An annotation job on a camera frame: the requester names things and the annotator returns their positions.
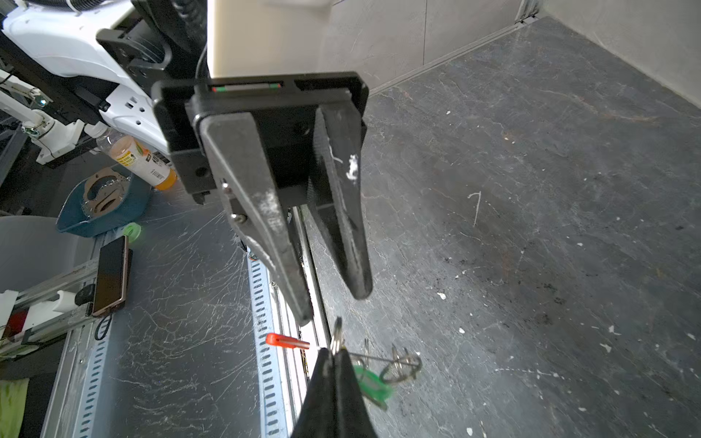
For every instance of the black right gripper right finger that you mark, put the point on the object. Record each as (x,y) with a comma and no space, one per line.
(351,416)

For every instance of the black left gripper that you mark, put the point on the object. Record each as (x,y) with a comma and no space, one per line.
(252,139)

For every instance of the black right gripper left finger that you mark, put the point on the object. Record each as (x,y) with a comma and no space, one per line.
(317,417)

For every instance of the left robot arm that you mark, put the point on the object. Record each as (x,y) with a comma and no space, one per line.
(98,60)

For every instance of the orange capped plastic bottle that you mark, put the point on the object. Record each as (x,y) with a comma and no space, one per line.
(143,163)

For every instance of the teal plastic tray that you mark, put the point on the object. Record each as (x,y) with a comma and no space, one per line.
(107,199)

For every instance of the black smartphone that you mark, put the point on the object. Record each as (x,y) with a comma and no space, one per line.
(112,277)

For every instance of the perforated cable tray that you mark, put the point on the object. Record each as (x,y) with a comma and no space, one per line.
(273,419)

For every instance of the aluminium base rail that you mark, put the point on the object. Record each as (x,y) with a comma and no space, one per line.
(297,365)

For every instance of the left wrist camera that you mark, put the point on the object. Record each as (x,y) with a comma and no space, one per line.
(250,38)

